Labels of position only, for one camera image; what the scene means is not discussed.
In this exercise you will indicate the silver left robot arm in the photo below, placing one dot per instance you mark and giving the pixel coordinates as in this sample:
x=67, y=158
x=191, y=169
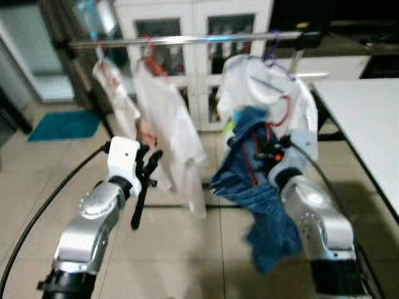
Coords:
x=93, y=218

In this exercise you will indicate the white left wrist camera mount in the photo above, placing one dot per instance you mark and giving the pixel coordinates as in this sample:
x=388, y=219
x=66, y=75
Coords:
x=123, y=159

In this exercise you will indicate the white framed glass door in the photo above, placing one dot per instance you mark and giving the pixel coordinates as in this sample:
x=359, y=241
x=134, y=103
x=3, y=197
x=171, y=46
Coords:
x=31, y=56

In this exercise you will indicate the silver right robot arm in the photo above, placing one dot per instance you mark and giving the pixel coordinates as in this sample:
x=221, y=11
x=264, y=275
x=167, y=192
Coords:
x=318, y=218

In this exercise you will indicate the white glass door cabinet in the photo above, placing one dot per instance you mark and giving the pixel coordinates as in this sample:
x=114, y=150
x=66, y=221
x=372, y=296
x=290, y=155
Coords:
x=193, y=9

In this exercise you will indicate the pale blue right wrist camera mount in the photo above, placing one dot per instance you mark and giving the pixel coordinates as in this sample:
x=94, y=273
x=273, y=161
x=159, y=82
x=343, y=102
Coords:
x=302, y=143

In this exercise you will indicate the black clothes rack silver rail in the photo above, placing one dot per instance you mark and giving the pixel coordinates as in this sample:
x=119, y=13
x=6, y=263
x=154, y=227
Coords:
x=206, y=39

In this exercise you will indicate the teal floor mat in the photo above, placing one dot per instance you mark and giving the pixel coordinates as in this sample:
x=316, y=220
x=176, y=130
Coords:
x=62, y=124

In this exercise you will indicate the blue denim jeans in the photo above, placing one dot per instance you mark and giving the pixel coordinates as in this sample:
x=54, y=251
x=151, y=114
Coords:
x=262, y=212

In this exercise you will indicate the small white collared shirt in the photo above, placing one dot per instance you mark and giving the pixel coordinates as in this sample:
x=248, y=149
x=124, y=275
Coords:
x=118, y=106

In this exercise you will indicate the white t-shirt green print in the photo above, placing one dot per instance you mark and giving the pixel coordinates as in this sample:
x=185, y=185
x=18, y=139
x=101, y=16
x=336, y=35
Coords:
x=249, y=81

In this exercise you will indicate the black top white sideboard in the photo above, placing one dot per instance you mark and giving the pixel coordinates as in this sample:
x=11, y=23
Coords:
x=349, y=65

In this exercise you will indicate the purple clothes hanger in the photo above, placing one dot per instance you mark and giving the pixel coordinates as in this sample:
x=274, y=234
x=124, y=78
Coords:
x=271, y=57

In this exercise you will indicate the grey curtain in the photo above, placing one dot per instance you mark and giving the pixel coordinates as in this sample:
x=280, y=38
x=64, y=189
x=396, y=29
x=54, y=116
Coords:
x=68, y=81

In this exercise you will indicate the white t-shirt brown print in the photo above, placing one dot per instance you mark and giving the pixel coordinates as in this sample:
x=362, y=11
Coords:
x=168, y=131

